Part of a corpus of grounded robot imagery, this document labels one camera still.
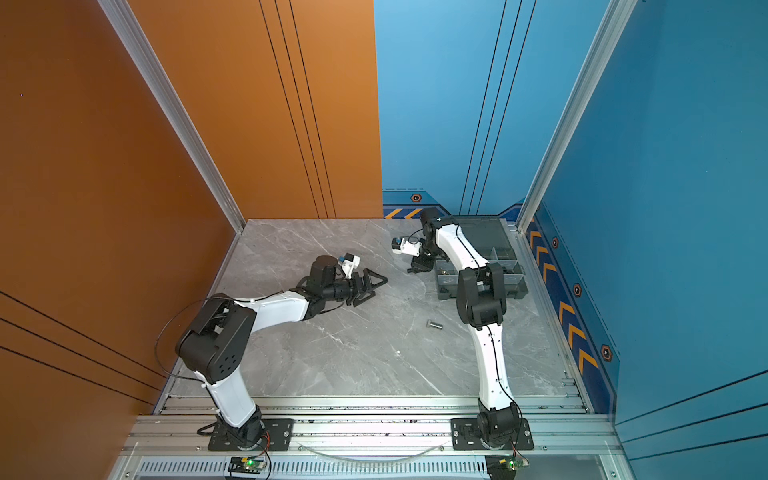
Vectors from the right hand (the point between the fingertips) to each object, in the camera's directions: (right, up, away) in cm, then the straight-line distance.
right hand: (418, 261), depth 103 cm
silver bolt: (+4, -19, -11) cm, 23 cm away
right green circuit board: (+18, -48, -33) cm, 61 cm away
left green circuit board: (-44, -48, -32) cm, 72 cm away
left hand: (-11, -7, -16) cm, 20 cm away
